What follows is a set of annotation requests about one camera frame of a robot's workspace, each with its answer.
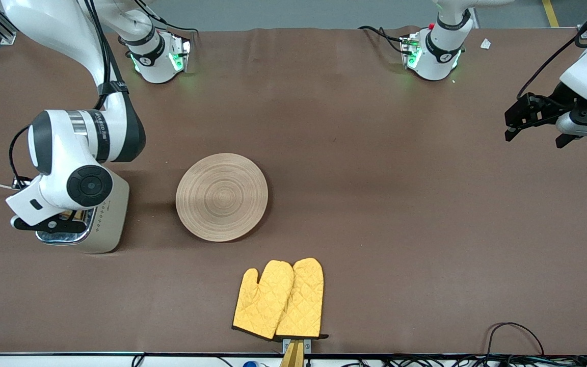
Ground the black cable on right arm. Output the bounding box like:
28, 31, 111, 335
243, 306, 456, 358
9, 0, 121, 190

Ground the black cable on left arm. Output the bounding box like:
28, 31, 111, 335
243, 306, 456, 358
517, 0, 587, 100

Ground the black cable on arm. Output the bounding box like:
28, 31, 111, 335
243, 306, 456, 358
9, 0, 121, 190
517, 0, 587, 100

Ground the black left arm base cable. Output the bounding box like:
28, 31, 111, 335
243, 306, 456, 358
358, 25, 407, 55

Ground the black right arm base cable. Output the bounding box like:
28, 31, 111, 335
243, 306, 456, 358
136, 0, 200, 36

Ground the silver two-slot toaster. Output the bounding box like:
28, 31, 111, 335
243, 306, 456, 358
35, 171, 130, 254

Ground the aluminium bracket with yellow strap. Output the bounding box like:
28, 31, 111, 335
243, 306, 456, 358
280, 338, 312, 367

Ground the yellow quilted oven mitt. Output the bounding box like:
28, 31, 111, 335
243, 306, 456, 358
275, 257, 330, 340

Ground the yellow oven mitt with thumb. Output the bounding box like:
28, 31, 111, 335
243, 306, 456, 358
232, 260, 295, 340

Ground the round wooden plate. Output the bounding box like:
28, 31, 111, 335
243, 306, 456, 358
175, 153, 269, 243

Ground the black cable tangle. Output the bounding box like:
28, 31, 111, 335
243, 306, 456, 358
324, 354, 587, 367

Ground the black looped cable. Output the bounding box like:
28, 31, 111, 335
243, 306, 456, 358
486, 322, 545, 356

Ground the black arm base cable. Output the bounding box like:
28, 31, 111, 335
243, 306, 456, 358
136, 0, 200, 36
358, 25, 407, 55

